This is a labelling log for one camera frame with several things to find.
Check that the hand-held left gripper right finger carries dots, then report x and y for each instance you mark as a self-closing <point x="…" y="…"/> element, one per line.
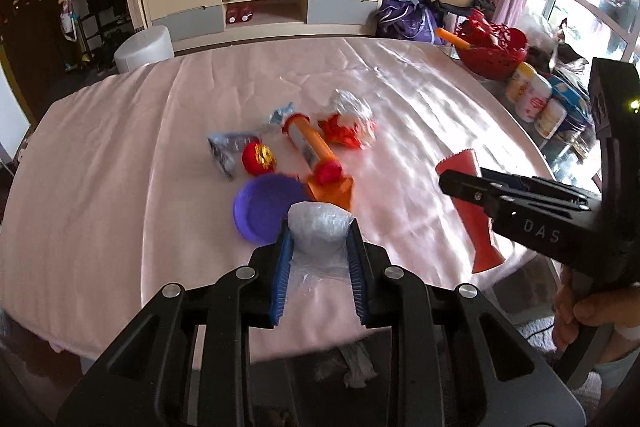
<point x="356" y="267"/>

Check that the red round gold-print candy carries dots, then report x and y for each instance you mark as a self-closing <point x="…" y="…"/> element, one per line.
<point x="258" y="157"/>

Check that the orange plastic piece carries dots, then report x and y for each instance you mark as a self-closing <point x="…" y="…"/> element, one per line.
<point x="332" y="195"/>

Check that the small white canister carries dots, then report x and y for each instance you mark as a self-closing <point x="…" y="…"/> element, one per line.
<point x="550" y="119"/>

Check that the silver foil wrapper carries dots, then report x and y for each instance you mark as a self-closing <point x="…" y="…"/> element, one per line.
<point x="227" y="152"/>

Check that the white plastic wrapper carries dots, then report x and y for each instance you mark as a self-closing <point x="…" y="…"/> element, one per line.
<point x="352" y="104"/>

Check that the red openwork basket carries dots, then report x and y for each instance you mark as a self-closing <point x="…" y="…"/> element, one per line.
<point x="492" y="57"/>

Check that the red toy in cabinet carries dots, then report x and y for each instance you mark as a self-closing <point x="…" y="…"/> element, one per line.
<point x="239" y="14"/>

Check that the white bubble wrap wad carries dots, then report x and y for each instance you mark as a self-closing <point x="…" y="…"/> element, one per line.
<point x="320" y="227"/>

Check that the crumpled clear plastic film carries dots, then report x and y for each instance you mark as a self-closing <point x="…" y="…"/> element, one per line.
<point x="359" y="367"/>

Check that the small hanging bag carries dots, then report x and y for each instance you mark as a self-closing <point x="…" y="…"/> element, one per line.
<point x="68" y="19"/>

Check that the red long plastic wrapper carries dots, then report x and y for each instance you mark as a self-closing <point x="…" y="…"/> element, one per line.
<point x="477" y="232"/>

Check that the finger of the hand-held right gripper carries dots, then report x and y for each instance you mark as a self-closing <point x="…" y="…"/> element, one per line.
<point x="550" y="194"/>
<point x="470" y="192"/>

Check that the pink satin tablecloth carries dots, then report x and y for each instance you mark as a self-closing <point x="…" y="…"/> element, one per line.
<point x="125" y="182"/>

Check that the person's right hand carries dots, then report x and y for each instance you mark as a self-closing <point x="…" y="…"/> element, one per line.
<point x="600" y="309"/>

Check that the purple bag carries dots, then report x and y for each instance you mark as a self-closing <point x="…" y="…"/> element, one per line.
<point x="405" y="22"/>

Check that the white round stool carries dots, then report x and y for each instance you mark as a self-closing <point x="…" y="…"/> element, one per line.
<point x="142" y="49"/>

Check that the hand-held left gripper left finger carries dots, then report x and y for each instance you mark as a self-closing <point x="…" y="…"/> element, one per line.
<point x="282" y="267"/>

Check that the large white red-label canister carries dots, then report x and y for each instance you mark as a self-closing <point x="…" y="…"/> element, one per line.
<point x="527" y="94"/>

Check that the blue silver candy wrapper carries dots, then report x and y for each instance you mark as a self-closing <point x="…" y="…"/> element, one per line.
<point x="281" y="113"/>

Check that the orange plastic stick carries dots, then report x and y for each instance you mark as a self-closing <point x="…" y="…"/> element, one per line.
<point x="450" y="37"/>

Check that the blue round tin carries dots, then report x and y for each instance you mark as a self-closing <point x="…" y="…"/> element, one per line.
<point x="575" y="107"/>

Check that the orange tube with red caps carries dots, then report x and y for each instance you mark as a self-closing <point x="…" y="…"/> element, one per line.
<point x="310" y="144"/>

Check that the purple plastic lid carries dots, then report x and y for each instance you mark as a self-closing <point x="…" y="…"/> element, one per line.
<point x="265" y="207"/>

